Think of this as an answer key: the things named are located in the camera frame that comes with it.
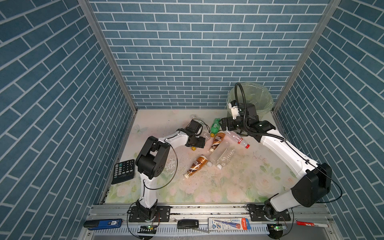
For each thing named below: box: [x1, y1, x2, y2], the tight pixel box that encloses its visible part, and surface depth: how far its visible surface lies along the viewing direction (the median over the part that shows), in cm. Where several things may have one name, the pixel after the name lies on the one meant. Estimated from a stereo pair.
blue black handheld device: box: [83, 218, 123, 230], surface depth 69 cm
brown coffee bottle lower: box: [184, 155, 209, 179], surface depth 88 cm
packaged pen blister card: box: [208, 217, 252, 231], surface depth 72 cm
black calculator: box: [111, 159, 135, 185], surface depth 87 cm
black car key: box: [177, 219, 199, 229], surface depth 70 cm
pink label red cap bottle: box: [224, 130, 250, 149], surface depth 101 cm
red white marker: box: [296, 221, 329, 228], surface depth 72 cm
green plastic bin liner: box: [226, 82, 274, 120], surface depth 98 cm
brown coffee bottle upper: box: [209, 131, 226, 153], surface depth 99 cm
